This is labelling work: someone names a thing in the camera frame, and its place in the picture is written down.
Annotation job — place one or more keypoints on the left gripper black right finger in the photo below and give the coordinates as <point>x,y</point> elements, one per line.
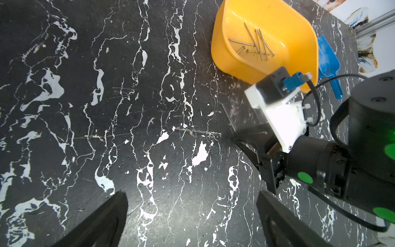
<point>281,227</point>

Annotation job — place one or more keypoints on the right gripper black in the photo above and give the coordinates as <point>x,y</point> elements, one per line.
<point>321,165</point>

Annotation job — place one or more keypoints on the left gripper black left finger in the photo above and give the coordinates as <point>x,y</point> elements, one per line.
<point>103,228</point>

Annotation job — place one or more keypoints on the single nail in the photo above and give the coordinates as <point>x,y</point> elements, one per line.
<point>197,131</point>

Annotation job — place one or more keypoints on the nails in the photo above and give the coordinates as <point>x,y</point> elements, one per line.
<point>257,44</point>

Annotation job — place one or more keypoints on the yellow plastic storage box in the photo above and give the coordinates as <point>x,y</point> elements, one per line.
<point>288,33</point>

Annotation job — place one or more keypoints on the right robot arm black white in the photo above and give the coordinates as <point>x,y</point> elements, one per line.
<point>356,166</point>

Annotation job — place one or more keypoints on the blue plastic dustpan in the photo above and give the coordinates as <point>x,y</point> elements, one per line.
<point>328,65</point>

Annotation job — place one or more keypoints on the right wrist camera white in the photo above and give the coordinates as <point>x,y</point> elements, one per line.
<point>273,96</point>

